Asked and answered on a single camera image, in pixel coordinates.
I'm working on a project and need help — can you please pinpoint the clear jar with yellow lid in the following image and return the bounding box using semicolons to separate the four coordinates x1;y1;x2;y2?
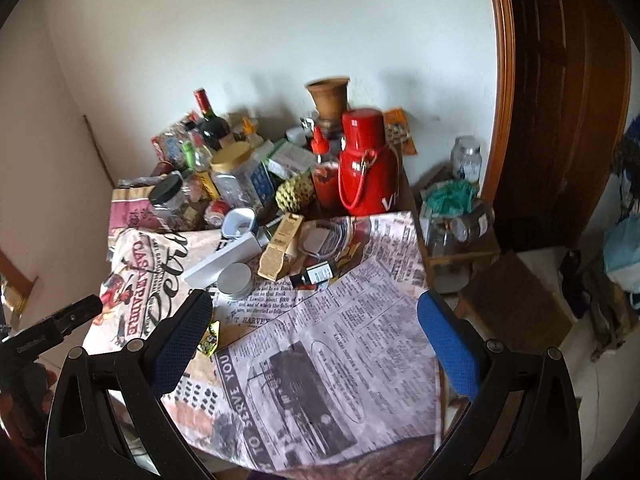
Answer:
210;141;271;211

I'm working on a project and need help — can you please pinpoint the small dark bottle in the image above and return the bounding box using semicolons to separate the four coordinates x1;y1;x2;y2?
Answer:
290;260;338;290

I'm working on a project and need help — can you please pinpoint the white green carton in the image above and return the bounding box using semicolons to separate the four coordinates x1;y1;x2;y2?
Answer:
265;140;316;181

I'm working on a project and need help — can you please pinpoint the clear plastic bottle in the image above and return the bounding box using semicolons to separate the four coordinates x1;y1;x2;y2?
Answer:
425;200;496;256

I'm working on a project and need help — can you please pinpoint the wooden door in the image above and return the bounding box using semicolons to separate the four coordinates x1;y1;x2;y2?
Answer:
482;0;633;251

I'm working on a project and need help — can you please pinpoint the clear glass jar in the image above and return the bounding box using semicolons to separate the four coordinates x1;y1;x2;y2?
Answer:
451;136;483;183

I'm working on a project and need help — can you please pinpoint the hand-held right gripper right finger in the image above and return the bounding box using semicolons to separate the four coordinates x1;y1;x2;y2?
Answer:
416;290;583;480

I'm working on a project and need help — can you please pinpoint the red capped sauce bottle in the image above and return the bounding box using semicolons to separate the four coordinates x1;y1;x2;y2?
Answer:
310;127;341;211

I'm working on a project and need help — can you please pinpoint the jar with black lid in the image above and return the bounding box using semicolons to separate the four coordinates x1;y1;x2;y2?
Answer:
149;172;206;231

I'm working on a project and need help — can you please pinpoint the clear plastic container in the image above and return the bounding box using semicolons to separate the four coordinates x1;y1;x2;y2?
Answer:
300;220;351;261

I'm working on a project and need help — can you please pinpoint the green plastic bag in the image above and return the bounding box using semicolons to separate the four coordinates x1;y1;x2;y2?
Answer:
425;180;478;216

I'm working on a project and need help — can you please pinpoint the orange packet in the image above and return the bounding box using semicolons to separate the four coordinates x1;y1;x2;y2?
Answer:
385;107;418;156

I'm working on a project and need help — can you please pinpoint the newspaper print tablecloth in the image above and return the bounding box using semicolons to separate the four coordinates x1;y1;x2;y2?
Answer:
82;212;446;473

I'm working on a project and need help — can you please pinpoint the light blue plastic bag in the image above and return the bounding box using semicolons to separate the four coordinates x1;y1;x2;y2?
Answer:
602;215;640;296

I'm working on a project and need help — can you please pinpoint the yellow green wrapper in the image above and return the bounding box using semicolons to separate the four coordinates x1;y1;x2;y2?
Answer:
192;320;221;358

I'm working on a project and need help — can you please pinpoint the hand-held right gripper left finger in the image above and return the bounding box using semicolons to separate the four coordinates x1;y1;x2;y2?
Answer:
45;289;213;480

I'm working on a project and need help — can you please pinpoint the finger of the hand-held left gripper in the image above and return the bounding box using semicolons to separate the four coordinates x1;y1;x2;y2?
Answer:
52;295;104;334

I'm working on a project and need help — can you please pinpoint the dark wine bottle red cap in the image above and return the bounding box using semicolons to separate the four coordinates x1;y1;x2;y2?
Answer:
194;88;236;151

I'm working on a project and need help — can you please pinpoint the brown clay pot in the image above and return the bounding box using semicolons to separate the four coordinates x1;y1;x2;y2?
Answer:
306;78;351;133

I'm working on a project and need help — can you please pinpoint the colourful snack packet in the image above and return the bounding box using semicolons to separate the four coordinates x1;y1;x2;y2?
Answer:
152;125;201;168

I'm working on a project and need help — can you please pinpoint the red can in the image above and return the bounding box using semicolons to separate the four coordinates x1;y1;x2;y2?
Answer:
205;200;231;226

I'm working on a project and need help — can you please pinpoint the white mug with blue rim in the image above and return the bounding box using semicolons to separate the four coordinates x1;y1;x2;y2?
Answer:
220;207;258;241

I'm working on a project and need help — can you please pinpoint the brown cardboard box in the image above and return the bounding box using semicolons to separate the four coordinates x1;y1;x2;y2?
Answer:
457;250;573;356

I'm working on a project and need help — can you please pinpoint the small wooden stool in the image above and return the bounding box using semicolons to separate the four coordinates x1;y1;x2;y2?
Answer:
417;165;501;291

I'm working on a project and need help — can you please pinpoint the red thermos jug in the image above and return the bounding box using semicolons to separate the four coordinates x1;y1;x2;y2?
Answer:
337;108;403;217

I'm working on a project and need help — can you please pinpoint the long white box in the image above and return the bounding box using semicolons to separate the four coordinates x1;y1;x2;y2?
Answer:
184;232;263;286

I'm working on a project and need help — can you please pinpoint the slim tan carton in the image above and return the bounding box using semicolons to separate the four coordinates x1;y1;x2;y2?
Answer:
257;212;305;281

